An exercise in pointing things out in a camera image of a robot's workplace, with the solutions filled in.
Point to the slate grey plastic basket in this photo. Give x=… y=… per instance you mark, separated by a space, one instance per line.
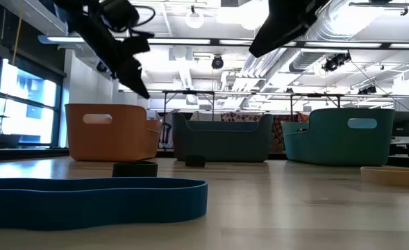
x=221 y=146

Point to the round white ceiling lamp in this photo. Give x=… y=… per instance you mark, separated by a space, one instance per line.
x=194 y=20

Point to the black ceiling spotlights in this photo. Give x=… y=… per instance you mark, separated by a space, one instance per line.
x=336 y=62
x=367 y=90

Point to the black dome ceiling camera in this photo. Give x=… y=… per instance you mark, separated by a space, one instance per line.
x=101 y=67
x=217 y=63

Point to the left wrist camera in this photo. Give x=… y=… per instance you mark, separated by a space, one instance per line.
x=119 y=14

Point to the orange plastic basket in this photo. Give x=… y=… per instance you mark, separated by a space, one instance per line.
x=114 y=139

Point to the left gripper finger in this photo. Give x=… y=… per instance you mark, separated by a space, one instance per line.
x=134 y=76

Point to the teal green plastic basket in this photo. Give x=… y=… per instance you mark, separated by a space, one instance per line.
x=336 y=146

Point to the dark computer monitor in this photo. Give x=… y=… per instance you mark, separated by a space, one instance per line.
x=403 y=124

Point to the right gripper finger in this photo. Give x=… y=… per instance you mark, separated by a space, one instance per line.
x=277 y=34

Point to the large blue rubber band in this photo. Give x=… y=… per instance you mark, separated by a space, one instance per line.
x=86 y=205

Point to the small black rubber band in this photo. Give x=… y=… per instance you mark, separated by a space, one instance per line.
x=195 y=161
x=134 y=170

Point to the tan rubber band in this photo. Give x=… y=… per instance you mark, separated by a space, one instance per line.
x=395 y=177

